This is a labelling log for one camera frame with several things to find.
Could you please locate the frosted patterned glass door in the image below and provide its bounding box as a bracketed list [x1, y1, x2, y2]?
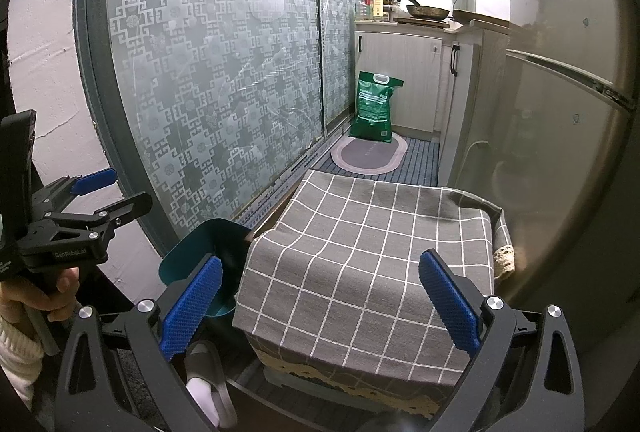
[72, 0, 326, 258]
[315, 0, 368, 138]

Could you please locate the grey checked tablecloth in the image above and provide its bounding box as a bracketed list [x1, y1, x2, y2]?
[231, 169, 516, 418]

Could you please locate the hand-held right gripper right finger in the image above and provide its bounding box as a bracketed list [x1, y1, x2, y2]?
[418, 249, 586, 432]

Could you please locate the green rice bag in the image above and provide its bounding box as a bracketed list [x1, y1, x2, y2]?
[348, 70, 405, 144]

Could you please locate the silver refrigerator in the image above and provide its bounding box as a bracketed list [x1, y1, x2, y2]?
[492, 0, 638, 328]

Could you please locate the white cable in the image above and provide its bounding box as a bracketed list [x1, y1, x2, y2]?
[462, 139, 493, 163]

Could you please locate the metal frying pan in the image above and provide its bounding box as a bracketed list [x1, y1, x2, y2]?
[401, 0, 451, 19]

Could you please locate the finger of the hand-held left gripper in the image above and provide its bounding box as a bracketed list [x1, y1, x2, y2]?
[30, 192, 153, 246]
[31, 168, 118, 216]

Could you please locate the oval grey floor mat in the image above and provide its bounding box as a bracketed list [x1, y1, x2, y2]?
[331, 135, 408, 174]

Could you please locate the grey slipper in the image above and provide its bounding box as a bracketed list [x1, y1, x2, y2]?
[182, 339, 240, 430]

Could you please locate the striped blue floor mat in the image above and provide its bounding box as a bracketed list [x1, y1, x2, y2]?
[390, 136, 442, 187]

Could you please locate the dark wok pan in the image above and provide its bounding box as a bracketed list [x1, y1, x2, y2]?
[451, 9, 488, 24]

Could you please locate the white side cabinet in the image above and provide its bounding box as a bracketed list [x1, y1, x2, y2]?
[437, 20, 511, 185]

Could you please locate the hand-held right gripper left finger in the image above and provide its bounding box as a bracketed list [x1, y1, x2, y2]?
[55, 255, 223, 432]

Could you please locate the person's left hand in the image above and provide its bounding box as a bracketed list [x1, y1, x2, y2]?
[0, 265, 82, 314]

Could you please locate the white kitchen cabinet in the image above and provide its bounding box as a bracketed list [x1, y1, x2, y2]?
[354, 21, 446, 135]

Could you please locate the teal plastic bin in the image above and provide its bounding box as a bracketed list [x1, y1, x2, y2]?
[159, 218, 253, 319]

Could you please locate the wooden cutting board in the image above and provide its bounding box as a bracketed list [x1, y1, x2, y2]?
[392, 16, 451, 29]

